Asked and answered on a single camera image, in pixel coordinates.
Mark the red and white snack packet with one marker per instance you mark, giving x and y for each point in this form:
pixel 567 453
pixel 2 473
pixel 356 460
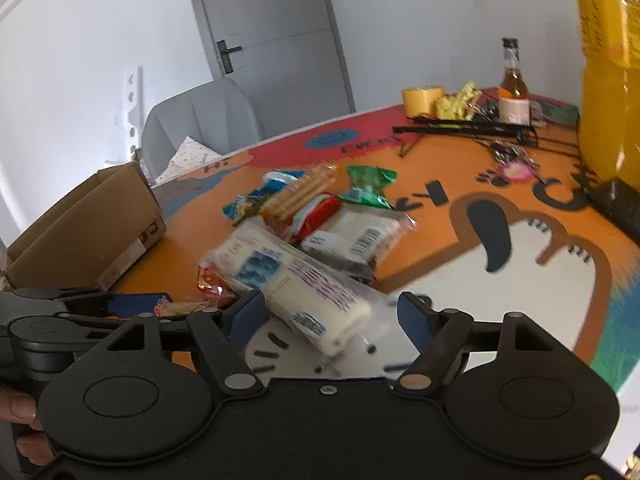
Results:
pixel 315 215

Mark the pink fluffy keyring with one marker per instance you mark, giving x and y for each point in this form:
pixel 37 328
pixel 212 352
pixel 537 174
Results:
pixel 517 172

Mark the grey chair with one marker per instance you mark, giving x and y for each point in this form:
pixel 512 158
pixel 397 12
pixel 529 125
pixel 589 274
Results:
pixel 200 115

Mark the glass bottle with amber liquid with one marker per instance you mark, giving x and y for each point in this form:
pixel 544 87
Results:
pixel 514 85

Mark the dotted cream pillow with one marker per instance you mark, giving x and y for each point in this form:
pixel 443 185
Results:
pixel 187 157

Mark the person's left hand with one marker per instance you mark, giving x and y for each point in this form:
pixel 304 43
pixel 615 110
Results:
pixel 20 407

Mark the black box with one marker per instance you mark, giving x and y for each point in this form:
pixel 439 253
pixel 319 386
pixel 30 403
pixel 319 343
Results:
pixel 617 210

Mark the yellow tape roll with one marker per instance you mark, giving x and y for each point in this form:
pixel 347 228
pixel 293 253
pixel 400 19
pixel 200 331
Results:
pixel 420 102

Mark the clear cracker packet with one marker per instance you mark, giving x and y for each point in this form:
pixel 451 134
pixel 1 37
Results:
pixel 300 192

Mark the small red snack packet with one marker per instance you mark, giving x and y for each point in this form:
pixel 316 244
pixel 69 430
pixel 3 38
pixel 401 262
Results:
pixel 210 282

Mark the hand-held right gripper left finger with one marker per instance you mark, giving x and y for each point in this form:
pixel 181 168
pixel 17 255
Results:
pixel 250 310

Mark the cardboard box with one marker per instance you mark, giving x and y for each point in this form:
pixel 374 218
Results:
pixel 100 225

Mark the yellow-green crumpled packet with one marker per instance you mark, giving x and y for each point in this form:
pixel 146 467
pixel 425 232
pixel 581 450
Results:
pixel 452 105

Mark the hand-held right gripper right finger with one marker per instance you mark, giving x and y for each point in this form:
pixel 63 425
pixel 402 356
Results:
pixel 415 320

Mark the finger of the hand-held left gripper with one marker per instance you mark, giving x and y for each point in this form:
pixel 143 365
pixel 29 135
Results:
pixel 135 305
pixel 90 321

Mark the long white bread packet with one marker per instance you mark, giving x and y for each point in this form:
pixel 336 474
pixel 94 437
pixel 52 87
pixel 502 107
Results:
pixel 300 290

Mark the bunch of keys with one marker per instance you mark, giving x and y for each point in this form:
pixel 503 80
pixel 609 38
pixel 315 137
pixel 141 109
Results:
pixel 502 150

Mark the grey door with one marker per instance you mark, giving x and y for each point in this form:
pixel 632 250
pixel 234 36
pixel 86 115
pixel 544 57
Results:
pixel 280 35

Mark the small pale snack packet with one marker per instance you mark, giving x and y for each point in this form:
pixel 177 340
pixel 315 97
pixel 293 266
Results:
pixel 182 307

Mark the white perforated board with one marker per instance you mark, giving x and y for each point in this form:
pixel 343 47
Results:
pixel 131 105

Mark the blue and green snack packet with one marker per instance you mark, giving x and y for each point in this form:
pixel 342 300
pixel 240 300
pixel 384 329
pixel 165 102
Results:
pixel 245 206

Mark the large yellow drink bottle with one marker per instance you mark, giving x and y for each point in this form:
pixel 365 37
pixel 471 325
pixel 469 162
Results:
pixel 605 85

